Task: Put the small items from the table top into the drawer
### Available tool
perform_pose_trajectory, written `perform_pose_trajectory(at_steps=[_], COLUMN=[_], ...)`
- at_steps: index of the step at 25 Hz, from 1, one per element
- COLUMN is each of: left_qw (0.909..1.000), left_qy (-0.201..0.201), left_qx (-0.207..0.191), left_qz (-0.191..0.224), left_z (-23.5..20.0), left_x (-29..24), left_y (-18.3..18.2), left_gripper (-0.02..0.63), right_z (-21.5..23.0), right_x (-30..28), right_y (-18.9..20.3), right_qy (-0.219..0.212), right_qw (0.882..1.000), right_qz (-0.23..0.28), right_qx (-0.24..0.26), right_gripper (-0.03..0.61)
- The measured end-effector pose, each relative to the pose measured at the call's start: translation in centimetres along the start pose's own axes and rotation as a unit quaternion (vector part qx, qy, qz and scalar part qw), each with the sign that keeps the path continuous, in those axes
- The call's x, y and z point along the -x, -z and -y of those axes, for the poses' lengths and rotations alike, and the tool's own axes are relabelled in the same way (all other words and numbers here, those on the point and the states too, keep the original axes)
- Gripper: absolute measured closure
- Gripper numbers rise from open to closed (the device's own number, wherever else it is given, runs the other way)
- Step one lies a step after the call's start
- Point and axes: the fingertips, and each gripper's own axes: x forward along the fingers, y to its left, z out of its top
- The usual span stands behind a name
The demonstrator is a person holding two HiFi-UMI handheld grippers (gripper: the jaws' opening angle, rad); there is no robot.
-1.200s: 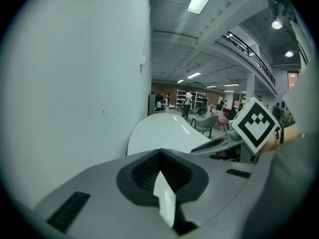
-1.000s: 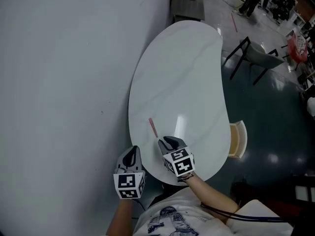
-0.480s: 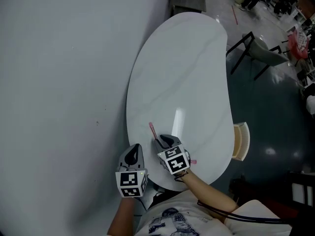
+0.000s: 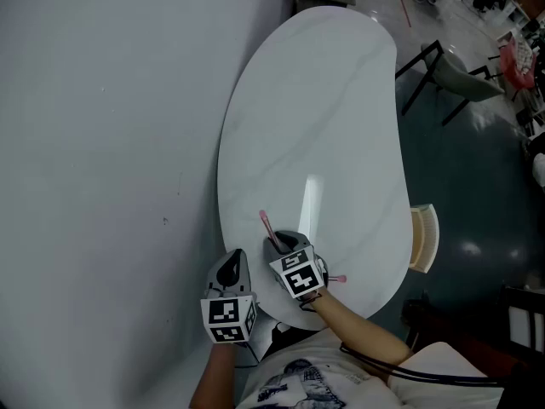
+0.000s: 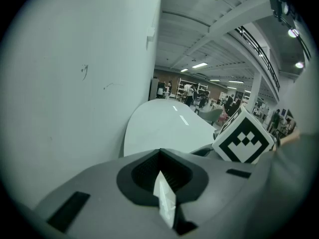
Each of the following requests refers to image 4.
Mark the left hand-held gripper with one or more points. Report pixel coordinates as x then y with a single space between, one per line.
221 313

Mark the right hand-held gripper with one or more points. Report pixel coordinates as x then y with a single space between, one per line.
302 279

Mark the white wooden desk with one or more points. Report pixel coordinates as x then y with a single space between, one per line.
315 122

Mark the large wooden drawer fluted front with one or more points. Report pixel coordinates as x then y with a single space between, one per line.
426 237

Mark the person's left forearm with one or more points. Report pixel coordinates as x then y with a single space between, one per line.
213 373

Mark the person's right forearm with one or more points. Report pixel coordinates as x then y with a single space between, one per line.
362 330

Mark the person's black trousers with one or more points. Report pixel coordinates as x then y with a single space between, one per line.
283 332

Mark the person's white printed shirt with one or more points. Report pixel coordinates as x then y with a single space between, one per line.
323 381

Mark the brown wooden stair banister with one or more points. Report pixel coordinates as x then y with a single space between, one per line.
460 330

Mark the grey chair black legs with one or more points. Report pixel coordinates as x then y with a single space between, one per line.
460 79

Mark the black-framed white seat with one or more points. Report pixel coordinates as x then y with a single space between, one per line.
526 318

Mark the red floor tape strip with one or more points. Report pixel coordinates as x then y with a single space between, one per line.
405 11

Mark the pink armchair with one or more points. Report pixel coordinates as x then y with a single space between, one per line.
517 62

